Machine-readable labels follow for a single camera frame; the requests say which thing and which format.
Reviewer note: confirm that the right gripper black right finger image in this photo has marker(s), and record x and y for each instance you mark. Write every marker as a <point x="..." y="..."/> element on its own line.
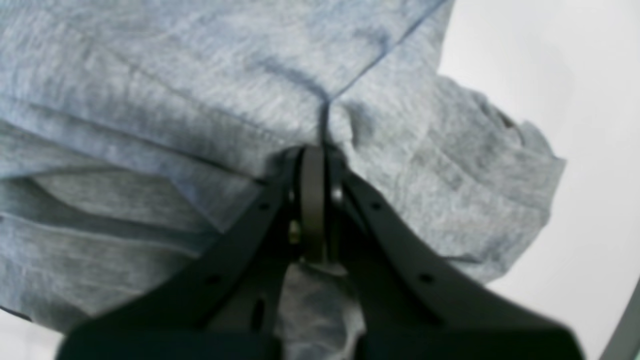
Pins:
<point x="415" y="305"/>

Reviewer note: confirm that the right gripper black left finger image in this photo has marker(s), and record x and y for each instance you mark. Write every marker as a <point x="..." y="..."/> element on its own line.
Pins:
<point x="224" y="305"/>

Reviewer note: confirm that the grey T-shirt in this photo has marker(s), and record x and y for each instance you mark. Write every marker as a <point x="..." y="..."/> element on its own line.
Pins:
<point x="134" y="133"/>

